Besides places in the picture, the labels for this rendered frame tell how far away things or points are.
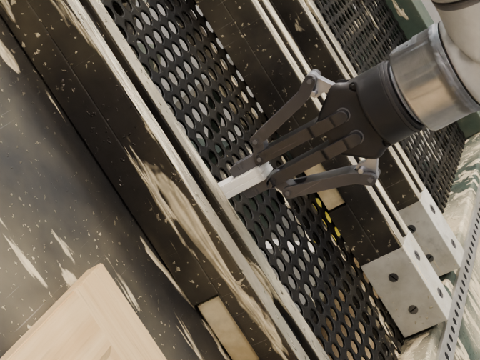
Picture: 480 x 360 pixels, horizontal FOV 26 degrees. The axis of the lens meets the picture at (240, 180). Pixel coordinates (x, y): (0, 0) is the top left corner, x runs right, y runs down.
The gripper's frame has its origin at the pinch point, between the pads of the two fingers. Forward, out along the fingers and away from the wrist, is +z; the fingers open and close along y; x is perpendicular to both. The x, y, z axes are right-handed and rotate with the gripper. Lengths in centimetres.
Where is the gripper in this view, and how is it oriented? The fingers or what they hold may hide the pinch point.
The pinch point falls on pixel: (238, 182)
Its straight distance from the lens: 107.6
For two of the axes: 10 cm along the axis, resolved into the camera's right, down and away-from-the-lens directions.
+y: -5.3, -8.3, -1.6
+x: -3.0, 3.6, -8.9
